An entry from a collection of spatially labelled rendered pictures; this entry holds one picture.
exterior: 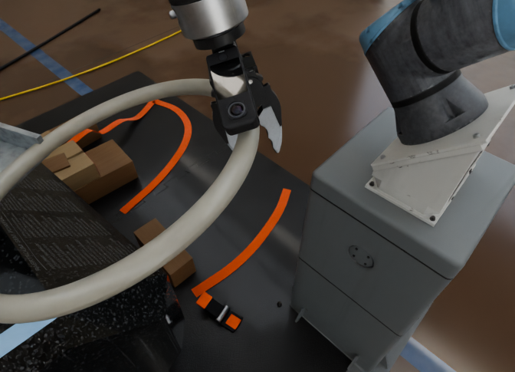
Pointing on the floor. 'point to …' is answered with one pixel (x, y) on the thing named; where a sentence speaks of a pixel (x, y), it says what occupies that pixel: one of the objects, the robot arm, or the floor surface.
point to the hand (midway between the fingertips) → (260, 153)
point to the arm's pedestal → (383, 249)
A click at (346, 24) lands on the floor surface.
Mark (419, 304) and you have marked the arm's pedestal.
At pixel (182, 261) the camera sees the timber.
